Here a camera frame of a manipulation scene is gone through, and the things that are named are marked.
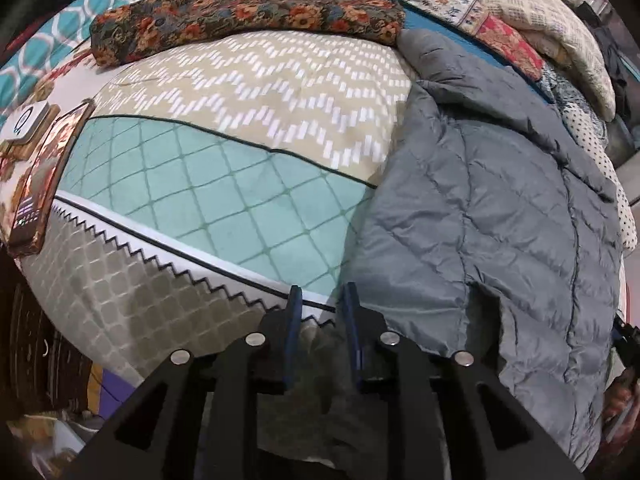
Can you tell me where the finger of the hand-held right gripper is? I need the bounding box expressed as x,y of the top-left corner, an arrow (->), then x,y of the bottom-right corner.
612,316 -> 640,376

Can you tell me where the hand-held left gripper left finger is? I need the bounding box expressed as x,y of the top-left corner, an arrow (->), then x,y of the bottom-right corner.
65,285 -> 302,480

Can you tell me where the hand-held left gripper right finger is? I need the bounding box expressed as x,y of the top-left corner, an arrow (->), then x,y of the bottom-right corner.
342,284 -> 586,480

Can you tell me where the grey puffer jacket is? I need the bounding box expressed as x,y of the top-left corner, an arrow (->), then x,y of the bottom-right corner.
257,27 -> 626,476

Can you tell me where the dark clothes pile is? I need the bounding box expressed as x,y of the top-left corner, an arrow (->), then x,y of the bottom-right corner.
575,2 -> 632,116

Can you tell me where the person's right hand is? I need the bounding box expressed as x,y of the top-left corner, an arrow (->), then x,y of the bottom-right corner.
602,375 -> 638,442

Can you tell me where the purple cloth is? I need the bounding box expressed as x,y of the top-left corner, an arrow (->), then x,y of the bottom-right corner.
87,365 -> 141,421

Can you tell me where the white polka dot cloth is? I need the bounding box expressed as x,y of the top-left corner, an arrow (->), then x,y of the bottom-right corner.
542,67 -> 638,251

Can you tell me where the dark wooden furniture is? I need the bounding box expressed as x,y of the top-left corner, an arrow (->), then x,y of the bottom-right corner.
0,255 -> 96,416

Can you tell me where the smartphone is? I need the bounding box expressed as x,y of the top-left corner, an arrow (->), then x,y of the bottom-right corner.
7,100 -> 96,256

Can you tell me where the brown floral pillow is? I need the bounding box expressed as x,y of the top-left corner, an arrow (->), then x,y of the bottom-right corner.
91,0 -> 406,68

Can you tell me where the white square device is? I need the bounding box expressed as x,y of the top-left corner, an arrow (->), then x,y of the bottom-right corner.
0,101 -> 61,143

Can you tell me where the cream quilt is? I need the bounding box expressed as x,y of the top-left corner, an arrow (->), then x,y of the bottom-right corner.
475,0 -> 617,122

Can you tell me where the teal and white patterned pillow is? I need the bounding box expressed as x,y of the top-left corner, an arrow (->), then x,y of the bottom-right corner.
0,0 -> 181,111

